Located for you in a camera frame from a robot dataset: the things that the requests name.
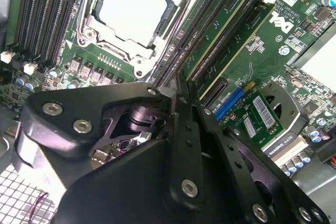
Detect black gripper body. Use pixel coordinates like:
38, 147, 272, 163
52, 99, 253, 224

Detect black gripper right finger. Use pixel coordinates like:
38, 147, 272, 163
187, 79, 331, 224

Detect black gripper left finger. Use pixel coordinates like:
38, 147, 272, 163
15, 73, 208, 209

